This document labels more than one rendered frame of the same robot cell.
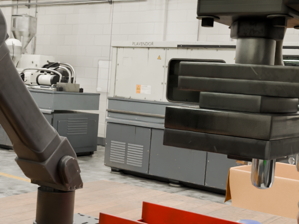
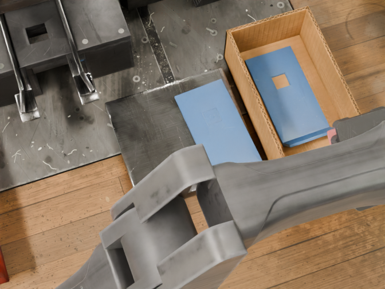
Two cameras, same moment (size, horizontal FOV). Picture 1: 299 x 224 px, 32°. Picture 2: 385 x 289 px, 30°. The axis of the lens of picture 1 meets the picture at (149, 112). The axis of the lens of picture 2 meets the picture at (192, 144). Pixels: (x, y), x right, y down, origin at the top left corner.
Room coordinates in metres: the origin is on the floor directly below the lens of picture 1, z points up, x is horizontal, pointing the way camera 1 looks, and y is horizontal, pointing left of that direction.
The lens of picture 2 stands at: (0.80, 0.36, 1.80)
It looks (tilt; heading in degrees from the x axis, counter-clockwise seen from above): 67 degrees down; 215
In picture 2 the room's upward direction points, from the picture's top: 2 degrees clockwise
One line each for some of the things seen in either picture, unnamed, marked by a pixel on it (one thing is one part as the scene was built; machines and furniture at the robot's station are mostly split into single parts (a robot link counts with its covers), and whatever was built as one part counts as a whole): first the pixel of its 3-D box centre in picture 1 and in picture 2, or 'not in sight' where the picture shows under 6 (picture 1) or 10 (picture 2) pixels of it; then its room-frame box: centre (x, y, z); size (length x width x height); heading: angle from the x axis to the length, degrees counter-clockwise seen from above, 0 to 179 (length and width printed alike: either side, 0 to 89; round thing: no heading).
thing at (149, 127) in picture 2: not in sight; (183, 137); (0.49, 0.12, 0.91); 0.17 x 0.16 x 0.02; 146
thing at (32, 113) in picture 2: not in sight; (24, 94); (0.59, -0.05, 0.98); 0.07 x 0.02 x 0.01; 56
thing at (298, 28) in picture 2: not in sight; (302, 108); (0.37, 0.23, 0.93); 0.25 x 0.13 x 0.08; 56
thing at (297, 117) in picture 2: not in sight; (290, 94); (0.36, 0.20, 0.92); 0.15 x 0.07 x 0.03; 57
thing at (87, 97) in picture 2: not in sight; (82, 77); (0.53, -0.01, 0.98); 0.07 x 0.02 x 0.01; 56
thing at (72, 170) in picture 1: (54, 171); not in sight; (0.84, 0.15, 1.00); 0.09 x 0.06 x 0.06; 57
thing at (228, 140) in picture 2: not in sight; (221, 131); (0.46, 0.16, 0.93); 0.15 x 0.07 x 0.03; 60
